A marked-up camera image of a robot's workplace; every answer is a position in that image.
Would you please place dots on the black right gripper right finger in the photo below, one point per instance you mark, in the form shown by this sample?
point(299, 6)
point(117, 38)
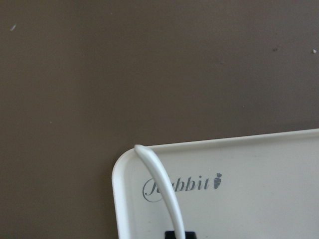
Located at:
point(190, 232)

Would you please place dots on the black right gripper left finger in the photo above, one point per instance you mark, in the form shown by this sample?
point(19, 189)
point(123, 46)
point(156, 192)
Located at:
point(170, 234)

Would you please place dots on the white ceramic spoon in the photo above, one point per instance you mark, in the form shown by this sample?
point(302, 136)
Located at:
point(160, 176)

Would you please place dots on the white rabbit tray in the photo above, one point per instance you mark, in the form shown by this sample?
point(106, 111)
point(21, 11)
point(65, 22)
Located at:
point(253, 187)

